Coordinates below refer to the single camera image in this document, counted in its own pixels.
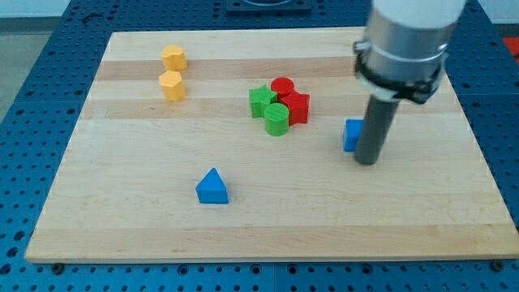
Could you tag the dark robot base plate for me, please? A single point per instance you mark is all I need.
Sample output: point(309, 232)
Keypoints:
point(267, 6)

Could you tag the blue cube block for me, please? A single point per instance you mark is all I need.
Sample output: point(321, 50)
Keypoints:
point(351, 134)

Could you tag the red star block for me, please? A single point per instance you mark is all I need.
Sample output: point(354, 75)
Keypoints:
point(298, 105)

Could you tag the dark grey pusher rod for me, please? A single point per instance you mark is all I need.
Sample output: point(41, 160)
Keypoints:
point(376, 124)

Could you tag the blue triangle block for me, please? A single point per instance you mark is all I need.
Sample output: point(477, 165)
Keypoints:
point(212, 189)

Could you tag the green star block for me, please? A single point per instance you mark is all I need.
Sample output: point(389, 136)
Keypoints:
point(259, 99)

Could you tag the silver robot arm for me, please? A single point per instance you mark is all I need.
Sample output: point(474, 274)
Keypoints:
point(402, 52)

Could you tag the yellow heart block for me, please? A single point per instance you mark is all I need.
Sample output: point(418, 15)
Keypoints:
point(173, 58)

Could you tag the green cylinder block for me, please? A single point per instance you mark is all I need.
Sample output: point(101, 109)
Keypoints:
point(276, 117)

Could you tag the red cylinder block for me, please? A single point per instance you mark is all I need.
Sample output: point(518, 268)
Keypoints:
point(282, 86)

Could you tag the wooden board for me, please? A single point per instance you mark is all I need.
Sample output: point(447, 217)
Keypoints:
point(125, 189)

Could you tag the yellow hexagon block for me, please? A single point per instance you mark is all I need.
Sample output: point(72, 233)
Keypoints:
point(172, 85)

